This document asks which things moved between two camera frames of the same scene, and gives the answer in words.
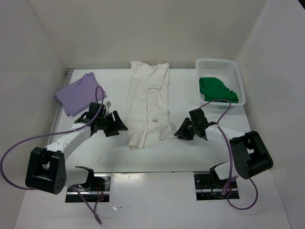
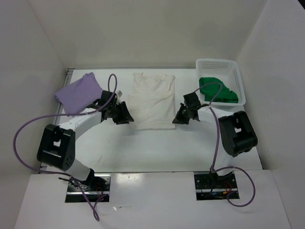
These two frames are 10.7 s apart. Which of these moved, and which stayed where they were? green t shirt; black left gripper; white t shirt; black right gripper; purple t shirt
Moved: black left gripper; black right gripper; white t shirt
Stayed: purple t shirt; green t shirt
